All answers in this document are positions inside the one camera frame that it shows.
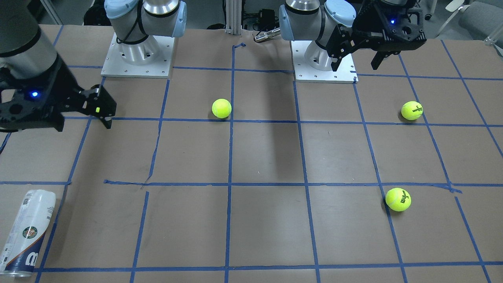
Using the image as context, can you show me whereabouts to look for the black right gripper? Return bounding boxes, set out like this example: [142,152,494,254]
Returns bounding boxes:
[0,55,117,132]

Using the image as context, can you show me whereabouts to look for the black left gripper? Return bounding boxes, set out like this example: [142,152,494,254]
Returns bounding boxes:
[326,0,426,72]

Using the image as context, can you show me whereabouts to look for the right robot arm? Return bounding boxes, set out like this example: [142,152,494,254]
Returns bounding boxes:
[0,0,187,132]

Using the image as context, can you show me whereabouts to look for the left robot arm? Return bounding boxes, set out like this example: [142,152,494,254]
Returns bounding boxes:
[279,0,426,72]

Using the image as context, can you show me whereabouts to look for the far side yellow tennis ball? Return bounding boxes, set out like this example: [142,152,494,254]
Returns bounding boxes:
[400,101,423,121]

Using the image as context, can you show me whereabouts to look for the yellow tennis ball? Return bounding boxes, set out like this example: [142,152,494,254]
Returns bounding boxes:
[385,187,411,212]
[400,101,423,121]
[211,98,232,119]

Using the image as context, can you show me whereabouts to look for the centre yellow tennis ball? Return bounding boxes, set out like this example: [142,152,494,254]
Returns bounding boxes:
[211,98,232,119]

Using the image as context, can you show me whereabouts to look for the near side yellow tennis ball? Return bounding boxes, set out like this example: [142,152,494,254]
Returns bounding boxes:
[385,187,411,212]

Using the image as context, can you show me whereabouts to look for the silver metal cylinder tool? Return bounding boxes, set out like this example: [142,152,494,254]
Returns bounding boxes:
[253,27,281,43]

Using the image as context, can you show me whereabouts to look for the grey office chair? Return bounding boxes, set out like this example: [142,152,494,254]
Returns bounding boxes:
[436,0,503,48]

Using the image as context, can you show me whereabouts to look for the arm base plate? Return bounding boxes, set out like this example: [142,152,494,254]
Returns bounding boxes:
[290,40,359,84]
[101,35,175,79]

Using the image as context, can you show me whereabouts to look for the aluminium frame post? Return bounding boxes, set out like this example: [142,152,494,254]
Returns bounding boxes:
[225,0,242,37]

